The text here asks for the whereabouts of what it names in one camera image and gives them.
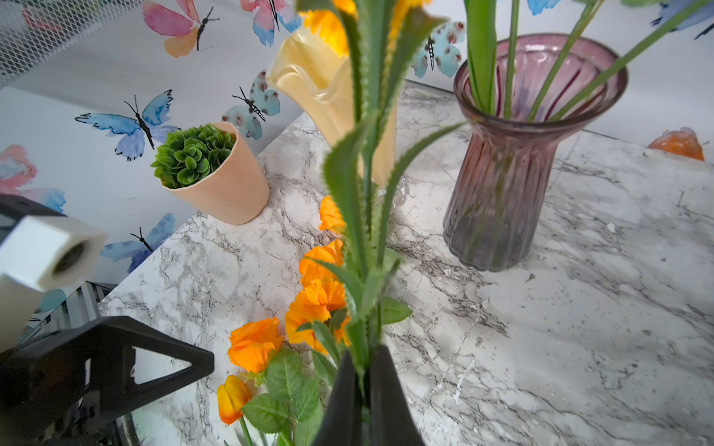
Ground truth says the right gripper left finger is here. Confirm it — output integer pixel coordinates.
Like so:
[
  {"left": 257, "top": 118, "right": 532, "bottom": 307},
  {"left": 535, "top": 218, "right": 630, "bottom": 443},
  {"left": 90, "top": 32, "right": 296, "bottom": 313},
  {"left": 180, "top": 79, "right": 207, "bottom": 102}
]
[{"left": 312, "top": 351, "right": 363, "bottom": 446}]

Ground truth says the white mesh wall basket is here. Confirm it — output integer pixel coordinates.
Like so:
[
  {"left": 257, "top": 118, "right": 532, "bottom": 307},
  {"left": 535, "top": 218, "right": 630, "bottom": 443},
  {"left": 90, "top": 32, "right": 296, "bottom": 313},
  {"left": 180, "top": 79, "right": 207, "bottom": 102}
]
[{"left": 1, "top": 0, "right": 141, "bottom": 88}]

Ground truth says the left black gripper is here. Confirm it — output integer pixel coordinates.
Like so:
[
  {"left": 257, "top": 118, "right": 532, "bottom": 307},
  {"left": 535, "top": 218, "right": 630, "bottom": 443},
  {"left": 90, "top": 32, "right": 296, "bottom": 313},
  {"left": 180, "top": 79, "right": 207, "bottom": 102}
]
[{"left": 1, "top": 316, "right": 215, "bottom": 445}]

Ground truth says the purple glass vase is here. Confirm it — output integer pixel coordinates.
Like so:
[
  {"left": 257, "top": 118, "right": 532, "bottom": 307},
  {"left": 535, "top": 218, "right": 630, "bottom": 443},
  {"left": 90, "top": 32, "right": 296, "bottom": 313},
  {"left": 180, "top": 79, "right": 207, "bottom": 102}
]
[{"left": 444, "top": 33, "right": 628, "bottom": 271}]

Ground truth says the orange carnation flower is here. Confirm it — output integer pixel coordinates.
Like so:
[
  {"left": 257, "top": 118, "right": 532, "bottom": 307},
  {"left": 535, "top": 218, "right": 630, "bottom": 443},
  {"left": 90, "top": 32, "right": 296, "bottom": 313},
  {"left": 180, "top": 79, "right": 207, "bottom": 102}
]
[{"left": 297, "top": 1, "right": 456, "bottom": 386}]

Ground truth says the orange ranunculus flower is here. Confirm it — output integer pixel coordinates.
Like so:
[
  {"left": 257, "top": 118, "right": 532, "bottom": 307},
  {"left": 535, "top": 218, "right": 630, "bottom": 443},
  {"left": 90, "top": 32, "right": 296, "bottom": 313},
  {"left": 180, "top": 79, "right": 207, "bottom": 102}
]
[{"left": 228, "top": 318, "right": 323, "bottom": 445}]

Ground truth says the yellow ruffled vase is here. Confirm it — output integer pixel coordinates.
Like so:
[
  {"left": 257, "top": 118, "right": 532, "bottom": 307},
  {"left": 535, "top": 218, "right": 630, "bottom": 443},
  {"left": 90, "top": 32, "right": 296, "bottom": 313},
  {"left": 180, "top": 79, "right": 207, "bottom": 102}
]
[{"left": 266, "top": 24, "right": 400, "bottom": 188}]

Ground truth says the potted green succulent plant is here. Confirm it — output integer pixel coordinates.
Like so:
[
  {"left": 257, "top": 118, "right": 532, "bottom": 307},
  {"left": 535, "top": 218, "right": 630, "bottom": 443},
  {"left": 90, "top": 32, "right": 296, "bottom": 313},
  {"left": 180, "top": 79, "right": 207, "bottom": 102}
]
[{"left": 152, "top": 123, "right": 270, "bottom": 225}]

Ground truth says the pink rose pair stem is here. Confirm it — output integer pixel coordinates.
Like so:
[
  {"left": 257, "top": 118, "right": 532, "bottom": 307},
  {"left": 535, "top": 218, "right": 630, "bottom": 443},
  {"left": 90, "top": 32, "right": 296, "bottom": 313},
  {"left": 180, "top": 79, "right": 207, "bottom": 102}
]
[{"left": 504, "top": 0, "right": 520, "bottom": 120}]

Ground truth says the orange marigold stem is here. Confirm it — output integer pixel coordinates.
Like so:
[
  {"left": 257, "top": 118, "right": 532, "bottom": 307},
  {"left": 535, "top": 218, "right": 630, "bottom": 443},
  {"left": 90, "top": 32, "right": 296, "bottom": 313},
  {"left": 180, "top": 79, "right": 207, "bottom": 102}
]
[{"left": 283, "top": 239, "right": 414, "bottom": 358}]

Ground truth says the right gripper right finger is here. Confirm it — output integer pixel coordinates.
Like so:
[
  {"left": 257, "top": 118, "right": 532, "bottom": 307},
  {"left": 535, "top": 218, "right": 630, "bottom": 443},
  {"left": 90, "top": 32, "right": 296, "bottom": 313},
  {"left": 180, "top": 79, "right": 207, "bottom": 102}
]
[{"left": 369, "top": 345, "right": 425, "bottom": 446}]

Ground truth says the pink tulip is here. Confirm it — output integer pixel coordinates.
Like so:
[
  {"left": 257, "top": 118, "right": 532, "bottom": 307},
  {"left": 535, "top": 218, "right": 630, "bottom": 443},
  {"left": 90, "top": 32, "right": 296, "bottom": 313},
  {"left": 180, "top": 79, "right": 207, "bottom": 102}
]
[{"left": 464, "top": 0, "right": 498, "bottom": 114}]

